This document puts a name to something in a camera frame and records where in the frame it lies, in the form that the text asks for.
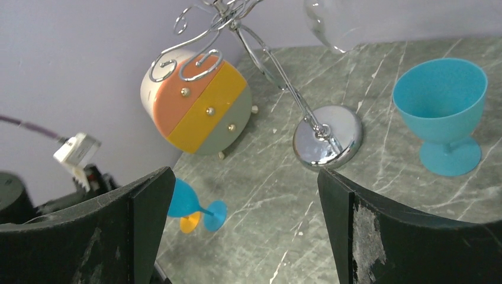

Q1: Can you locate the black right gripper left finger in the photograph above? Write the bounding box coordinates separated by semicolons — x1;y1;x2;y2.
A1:
1;167;175;283

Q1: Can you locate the round cream drawer box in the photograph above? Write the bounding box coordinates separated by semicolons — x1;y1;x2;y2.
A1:
140;50;259;160

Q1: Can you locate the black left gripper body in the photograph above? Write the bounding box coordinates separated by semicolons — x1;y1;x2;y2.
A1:
36;164;120;215

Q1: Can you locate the orange plastic wine glass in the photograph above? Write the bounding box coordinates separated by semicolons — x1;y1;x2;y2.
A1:
179;211;201;234

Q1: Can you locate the light blue plastic goblet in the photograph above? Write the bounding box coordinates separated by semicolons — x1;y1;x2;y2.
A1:
392;57;488;176

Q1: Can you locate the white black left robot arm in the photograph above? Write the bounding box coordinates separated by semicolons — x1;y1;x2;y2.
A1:
1;164;119;224

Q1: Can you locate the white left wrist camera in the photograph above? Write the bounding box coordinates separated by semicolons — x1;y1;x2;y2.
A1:
53;133;101;192

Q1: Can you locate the blue plastic wine glass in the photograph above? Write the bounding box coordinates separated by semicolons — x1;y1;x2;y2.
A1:
167;178;227;232

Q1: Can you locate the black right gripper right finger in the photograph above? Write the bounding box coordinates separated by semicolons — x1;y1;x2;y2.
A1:
317;170;501;283

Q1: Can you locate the chrome wire wine glass rack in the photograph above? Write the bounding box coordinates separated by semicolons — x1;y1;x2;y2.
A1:
147;1;363;170

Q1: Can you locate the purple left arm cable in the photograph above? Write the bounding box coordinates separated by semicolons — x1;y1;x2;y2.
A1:
0;114;67;143

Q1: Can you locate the clear wine glass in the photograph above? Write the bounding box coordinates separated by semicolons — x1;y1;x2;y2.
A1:
303;0;377;53

